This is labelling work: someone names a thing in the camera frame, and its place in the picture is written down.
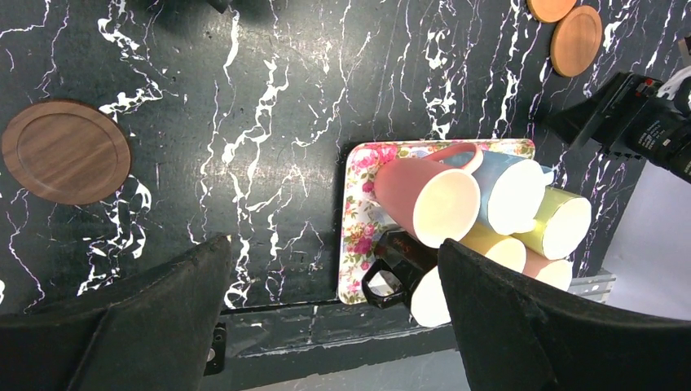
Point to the light wood coaster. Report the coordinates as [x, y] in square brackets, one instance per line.
[576, 41]

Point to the aluminium frame rail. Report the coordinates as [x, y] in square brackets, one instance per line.
[595, 288]

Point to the black mug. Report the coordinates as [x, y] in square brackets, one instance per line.
[406, 272]

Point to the dark walnut wooden coaster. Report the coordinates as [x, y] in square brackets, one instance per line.
[66, 151]

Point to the yellow mug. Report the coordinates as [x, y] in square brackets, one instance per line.
[502, 249]

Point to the orange wood coaster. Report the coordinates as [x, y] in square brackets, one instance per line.
[550, 11]

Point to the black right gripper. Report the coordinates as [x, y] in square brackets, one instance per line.
[628, 121]

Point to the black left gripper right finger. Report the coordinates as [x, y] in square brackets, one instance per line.
[517, 333]

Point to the floral rectangular tray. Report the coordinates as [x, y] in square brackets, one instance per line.
[363, 220]

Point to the pink mug rear left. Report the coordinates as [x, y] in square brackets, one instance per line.
[435, 197]

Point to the pink mug right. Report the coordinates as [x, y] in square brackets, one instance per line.
[556, 273]

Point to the light blue mug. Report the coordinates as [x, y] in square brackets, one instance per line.
[512, 189]

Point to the pink mug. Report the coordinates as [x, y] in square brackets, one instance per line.
[435, 197]
[556, 273]

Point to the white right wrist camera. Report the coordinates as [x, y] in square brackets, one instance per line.
[677, 91]

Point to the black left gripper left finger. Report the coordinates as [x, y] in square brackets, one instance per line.
[150, 331]

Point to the green mug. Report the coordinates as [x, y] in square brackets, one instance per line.
[559, 226]

